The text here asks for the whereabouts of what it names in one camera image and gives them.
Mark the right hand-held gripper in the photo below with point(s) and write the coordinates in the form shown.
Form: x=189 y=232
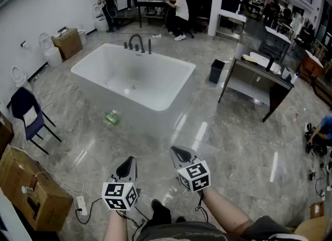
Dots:
x=194 y=177

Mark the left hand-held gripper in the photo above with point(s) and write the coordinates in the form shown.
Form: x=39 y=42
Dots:
x=119 y=195

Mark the person's right forearm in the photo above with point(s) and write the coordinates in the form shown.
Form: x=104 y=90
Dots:
x=223 y=208

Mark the person's left forearm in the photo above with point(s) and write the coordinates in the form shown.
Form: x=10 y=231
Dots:
x=115 y=227

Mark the white bathtub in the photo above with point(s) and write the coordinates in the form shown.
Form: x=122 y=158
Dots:
x=145 y=84

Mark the person's black shoe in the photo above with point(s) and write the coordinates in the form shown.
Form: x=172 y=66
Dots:
x=160 y=212
x=180 y=219

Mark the green plastic bottle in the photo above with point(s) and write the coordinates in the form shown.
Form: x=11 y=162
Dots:
x=112 y=118

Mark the white power strip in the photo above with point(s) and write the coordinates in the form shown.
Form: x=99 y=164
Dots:
x=81 y=205
x=156 y=35

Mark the person's dark grey shirt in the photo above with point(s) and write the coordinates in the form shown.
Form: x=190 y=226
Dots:
x=181 y=232

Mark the large cardboard box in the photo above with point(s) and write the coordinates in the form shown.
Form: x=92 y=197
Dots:
x=44 y=203

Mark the black trash bin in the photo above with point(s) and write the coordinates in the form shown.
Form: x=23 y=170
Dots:
x=216 y=72

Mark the small grey device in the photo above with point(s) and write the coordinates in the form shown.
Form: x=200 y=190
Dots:
x=27 y=190

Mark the brown vanity table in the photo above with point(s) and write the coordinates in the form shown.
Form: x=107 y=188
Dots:
x=249 y=76

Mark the white cushion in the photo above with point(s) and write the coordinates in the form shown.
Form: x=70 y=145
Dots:
x=30 y=116

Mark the yellow paper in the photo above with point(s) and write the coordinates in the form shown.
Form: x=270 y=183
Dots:
x=247 y=58

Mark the black curved faucet spout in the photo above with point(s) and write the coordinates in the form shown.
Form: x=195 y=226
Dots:
x=141 y=43

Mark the blue chair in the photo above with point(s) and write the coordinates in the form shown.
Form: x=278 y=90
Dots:
x=23 y=99

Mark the dark brown cabinet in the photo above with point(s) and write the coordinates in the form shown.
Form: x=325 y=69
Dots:
x=5 y=133

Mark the white bottle with blue cap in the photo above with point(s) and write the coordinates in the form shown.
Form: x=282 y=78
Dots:
x=294 y=78

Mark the white toilet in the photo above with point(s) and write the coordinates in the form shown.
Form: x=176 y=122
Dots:
x=100 y=24
x=53 y=55
x=18 y=77

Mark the white waste bin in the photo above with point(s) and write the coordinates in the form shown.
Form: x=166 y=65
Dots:
x=82 y=37

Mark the small wooden box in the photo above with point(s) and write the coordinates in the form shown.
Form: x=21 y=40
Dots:
x=317 y=210

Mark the metal rack table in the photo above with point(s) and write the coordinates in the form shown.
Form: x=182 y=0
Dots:
x=232 y=18

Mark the black office chair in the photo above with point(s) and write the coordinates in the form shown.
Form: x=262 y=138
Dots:
x=191 y=3

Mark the black cabinet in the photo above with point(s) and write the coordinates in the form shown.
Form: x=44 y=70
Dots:
x=201 y=3

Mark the wooden cabinet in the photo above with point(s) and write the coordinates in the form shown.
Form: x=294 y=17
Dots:
x=310 y=64

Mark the white pillar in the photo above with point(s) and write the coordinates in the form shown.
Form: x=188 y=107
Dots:
x=216 y=3

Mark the white top black frame table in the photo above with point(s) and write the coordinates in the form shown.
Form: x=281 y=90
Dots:
x=277 y=34

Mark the black wall paper holder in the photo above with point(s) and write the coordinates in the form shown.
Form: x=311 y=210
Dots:
x=23 y=44

